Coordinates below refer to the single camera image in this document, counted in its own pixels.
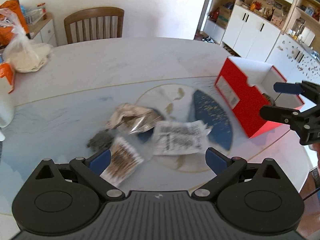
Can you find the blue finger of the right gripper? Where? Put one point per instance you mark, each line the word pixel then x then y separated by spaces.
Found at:
pixel 280 115
pixel 288 88

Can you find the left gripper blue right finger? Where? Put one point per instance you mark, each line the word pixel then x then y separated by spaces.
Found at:
pixel 217 161

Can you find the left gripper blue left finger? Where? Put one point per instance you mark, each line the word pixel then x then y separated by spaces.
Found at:
pixel 99 161

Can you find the bag of black clips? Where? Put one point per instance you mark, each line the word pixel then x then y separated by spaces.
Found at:
pixel 102 140

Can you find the cotton swab bag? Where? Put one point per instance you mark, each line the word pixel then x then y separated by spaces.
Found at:
pixel 124 161

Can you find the white printed sachet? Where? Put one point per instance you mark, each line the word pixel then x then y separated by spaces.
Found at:
pixel 172 138

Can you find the silver foil bag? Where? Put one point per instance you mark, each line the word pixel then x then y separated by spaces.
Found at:
pixel 133 119

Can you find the dark gold candy wrapper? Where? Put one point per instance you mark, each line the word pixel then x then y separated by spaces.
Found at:
pixel 269 99

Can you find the right hand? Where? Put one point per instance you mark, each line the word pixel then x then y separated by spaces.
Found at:
pixel 316 147

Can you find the red cardboard shoe box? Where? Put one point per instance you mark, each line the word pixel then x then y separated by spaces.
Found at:
pixel 241 83

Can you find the white thermos jug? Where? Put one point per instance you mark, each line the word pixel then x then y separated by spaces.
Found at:
pixel 6 105

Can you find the clear plastic bag with food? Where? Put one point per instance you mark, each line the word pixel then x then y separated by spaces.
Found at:
pixel 24 54

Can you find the orange white carton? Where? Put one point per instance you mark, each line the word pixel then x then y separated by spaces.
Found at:
pixel 7 77

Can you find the wooden dining chair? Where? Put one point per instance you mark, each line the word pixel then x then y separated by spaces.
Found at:
pixel 94 24

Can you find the white sideboard cabinet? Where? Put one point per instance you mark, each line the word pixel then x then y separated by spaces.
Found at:
pixel 43 30

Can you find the orange snack bag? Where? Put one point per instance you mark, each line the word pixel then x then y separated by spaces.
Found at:
pixel 11 16

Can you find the white wall cabinet unit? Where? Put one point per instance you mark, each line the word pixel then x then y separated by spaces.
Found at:
pixel 284 33

